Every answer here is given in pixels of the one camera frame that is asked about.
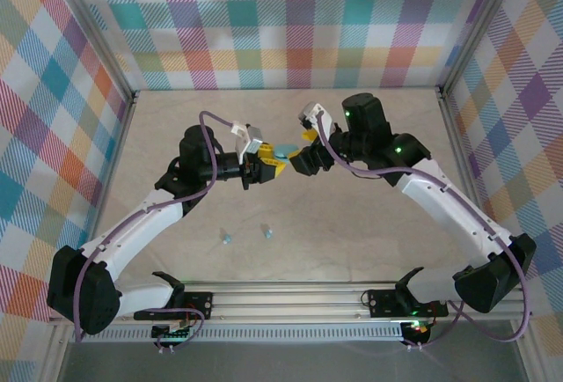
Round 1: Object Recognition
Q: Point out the grey slotted cable duct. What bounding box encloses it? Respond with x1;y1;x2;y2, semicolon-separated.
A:
69;322;406;342

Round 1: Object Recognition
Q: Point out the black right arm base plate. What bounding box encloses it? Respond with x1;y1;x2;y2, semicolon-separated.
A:
367;287;450;320

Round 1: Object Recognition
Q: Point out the aluminium frame post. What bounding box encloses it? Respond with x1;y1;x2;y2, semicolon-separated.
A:
43;0;142;106
437;0;531;97

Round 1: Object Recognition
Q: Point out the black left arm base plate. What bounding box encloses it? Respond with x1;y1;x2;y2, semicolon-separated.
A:
134;291;215;321

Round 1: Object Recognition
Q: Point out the light blue earbud charging case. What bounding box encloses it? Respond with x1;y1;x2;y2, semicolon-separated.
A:
273;143;300;161

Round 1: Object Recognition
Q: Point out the aluminium side rail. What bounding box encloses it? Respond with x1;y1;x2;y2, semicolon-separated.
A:
437;85;536;304
43;91;141;326

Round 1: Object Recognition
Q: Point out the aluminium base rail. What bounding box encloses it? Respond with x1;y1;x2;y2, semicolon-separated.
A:
48;283;536;325

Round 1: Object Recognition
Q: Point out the black circuit board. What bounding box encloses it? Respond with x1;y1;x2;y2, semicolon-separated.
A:
402;320;431;344
151;323;194;342

